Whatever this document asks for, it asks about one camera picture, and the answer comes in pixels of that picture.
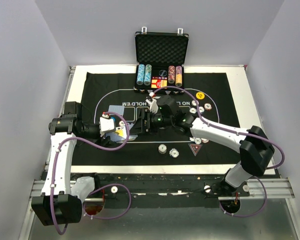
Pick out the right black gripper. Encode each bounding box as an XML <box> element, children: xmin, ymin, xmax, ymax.
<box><xmin>128</xmin><ymin>107</ymin><xmax>174</xmax><ymax>136</ymax></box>

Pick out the red white chip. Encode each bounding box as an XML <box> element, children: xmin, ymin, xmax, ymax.
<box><xmin>119</xmin><ymin>120</ymin><xmax>127</xmax><ymax>127</ymax></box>
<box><xmin>204</xmin><ymin>103</ymin><xmax>212</xmax><ymax>111</ymax></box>

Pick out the blue backed card deck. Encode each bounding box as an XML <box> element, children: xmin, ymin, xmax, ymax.
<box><xmin>128</xmin><ymin>124</ymin><xmax>138</xmax><ymax>141</ymax></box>

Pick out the blue white chip stack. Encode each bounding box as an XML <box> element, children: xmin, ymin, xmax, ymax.
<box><xmin>169</xmin><ymin>148</ymin><xmax>180</xmax><ymax>158</ymax></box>

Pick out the yellow round blind button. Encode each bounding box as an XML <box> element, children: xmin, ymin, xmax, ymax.
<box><xmin>195</xmin><ymin>91</ymin><xmax>205</xmax><ymax>100</ymax></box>

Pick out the triangular dealer button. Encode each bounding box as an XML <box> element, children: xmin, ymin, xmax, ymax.
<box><xmin>188</xmin><ymin>143</ymin><xmax>202</xmax><ymax>157</ymax></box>

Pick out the grey white chip stack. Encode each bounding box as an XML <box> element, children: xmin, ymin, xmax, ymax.
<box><xmin>158</xmin><ymin>144</ymin><xmax>167</xmax><ymax>154</ymax></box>

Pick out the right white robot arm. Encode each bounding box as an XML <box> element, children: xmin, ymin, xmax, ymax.
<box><xmin>131</xmin><ymin>95</ymin><xmax>275</xmax><ymax>196</ymax></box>

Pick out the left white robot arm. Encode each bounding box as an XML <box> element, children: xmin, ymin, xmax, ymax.
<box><xmin>31</xmin><ymin>101</ymin><xmax>116</xmax><ymax>226</ymax></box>

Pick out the red card deck in case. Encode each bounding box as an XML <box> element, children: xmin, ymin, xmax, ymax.
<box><xmin>150</xmin><ymin>76</ymin><xmax>168</xmax><ymax>89</ymax></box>

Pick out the black poker table mat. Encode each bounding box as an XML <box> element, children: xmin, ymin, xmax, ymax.
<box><xmin>72</xmin><ymin>73</ymin><xmax>240</xmax><ymax>166</ymax></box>

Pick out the orange chip row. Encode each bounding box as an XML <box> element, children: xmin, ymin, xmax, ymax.
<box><xmin>175</xmin><ymin>66</ymin><xmax>183</xmax><ymax>87</ymax></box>

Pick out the teal grey chip row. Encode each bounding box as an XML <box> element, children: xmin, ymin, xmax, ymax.
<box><xmin>143</xmin><ymin>64</ymin><xmax>152</xmax><ymax>86</ymax></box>

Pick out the red purple chip row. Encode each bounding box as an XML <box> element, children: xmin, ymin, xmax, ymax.
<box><xmin>168</xmin><ymin>65</ymin><xmax>176</xmax><ymax>84</ymax></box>

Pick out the light blue chip row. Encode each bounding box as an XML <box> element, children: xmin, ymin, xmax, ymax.
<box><xmin>136</xmin><ymin>64</ymin><xmax>145</xmax><ymax>85</ymax></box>

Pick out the black aluminium chip case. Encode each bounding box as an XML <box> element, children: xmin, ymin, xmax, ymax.
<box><xmin>133</xmin><ymin>26</ymin><xmax>189</xmax><ymax>95</ymax></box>

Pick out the white table board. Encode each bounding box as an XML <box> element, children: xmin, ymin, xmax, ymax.
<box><xmin>64</xmin><ymin>64</ymin><xmax>262</xmax><ymax>175</ymax></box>

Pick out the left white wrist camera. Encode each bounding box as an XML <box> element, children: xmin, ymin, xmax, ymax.
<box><xmin>99</xmin><ymin>117</ymin><xmax>116</xmax><ymax>134</ymax></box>

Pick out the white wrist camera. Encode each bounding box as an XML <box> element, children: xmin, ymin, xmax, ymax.
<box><xmin>99</xmin><ymin>117</ymin><xmax>116</xmax><ymax>134</ymax></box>
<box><xmin>145</xmin><ymin>92</ymin><xmax>159</xmax><ymax>114</ymax></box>

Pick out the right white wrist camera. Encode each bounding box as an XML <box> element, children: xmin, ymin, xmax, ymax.
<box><xmin>145</xmin><ymin>92</ymin><xmax>159</xmax><ymax>114</ymax></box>

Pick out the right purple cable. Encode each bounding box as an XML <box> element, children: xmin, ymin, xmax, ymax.
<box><xmin>149</xmin><ymin>86</ymin><xmax>285</xmax><ymax>218</ymax></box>

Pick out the aluminium mounting rail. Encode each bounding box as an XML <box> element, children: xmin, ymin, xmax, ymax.
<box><xmin>29</xmin><ymin>178</ymin><xmax>295</xmax><ymax>202</ymax></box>

